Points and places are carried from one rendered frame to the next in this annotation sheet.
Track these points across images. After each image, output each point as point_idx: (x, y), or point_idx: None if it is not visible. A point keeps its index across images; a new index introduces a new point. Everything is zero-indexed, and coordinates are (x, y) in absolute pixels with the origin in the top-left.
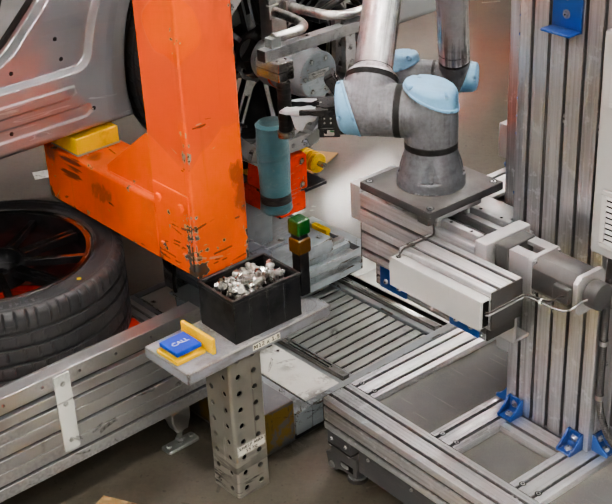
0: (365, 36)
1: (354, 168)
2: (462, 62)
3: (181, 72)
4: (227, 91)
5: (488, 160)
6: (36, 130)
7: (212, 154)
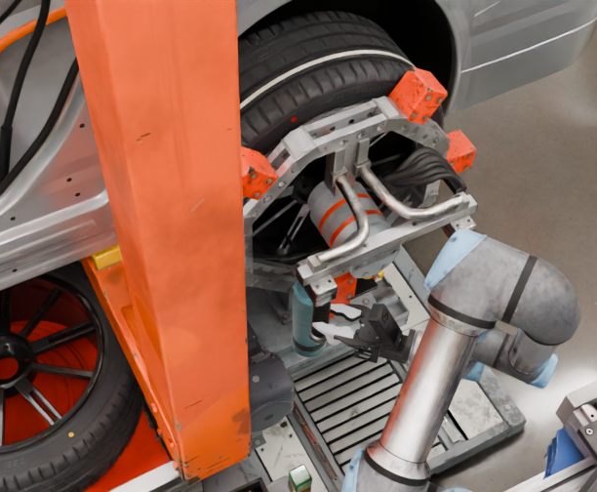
0: (400, 421)
1: (446, 122)
2: (535, 372)
3: (171, 377)
4: (234, 370)
5: (585, 144)
6: (46, 262)
7: (210, 415)
